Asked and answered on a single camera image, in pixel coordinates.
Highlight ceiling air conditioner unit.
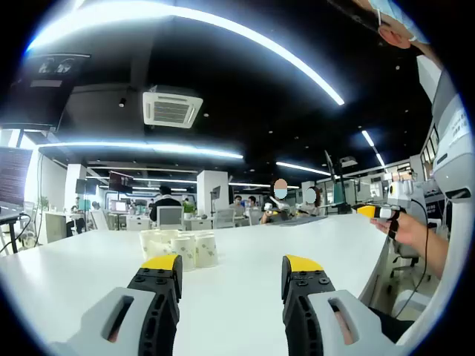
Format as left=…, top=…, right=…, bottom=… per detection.
left=142, top=87, right=204, bottom=129

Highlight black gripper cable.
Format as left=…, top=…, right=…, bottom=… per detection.
left=393, top=199, right=431, bottom=320

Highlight large hanging black monitor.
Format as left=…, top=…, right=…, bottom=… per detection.
left=0, top=51, right=92, bottom=131

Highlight long curved ceiling light strip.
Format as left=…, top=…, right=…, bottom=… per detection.
left=25, top=2, right=346, bottom=107

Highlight white table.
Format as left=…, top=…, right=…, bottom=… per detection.
left=0, top=213, right=390, bottom=356

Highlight cluster of paper cups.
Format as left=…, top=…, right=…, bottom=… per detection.
left=139, top=228, right=220, bottom=272

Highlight person's white sleeveless shirt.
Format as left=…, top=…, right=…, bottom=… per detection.
left=395, top=54, right=475, bottom=348

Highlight hanging dark display screen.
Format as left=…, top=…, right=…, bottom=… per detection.
left=108, top=170, right=134, bottom=194

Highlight small black monitor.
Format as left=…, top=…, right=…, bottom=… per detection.
left=76, top=179, right=97, bottom=196

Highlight person's dark trousers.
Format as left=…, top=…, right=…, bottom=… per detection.
left=369, top=306, right=415, bottom=344

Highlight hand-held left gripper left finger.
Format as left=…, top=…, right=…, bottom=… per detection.
left=47, top=254, right=183, bottom=356

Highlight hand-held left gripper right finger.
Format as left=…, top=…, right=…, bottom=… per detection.
left=281, top=254, right=409, bottom=356

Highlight person's head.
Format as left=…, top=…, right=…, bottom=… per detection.
left=328, top=0, right=433, bottom=50

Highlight grey worn chest device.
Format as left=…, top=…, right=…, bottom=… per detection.
left=432, top=68, right=475, bottom=203

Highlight grey mesh office chair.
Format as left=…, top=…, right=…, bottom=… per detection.
left=156, top=205, right=185, bottom=231

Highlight short ceiling light strip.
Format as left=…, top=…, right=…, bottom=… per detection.
left=361, top=129, right=387, bottom=168

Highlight black tripod stand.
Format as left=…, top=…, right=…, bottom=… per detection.
left=324, top=150, right=341, bottom=207

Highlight person's right hand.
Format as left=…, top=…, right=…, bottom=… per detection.
left=370, top=211, right=428, bottom=257

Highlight white square pillar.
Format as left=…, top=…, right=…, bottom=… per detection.
left=196, top=169, right=229, bottom=220

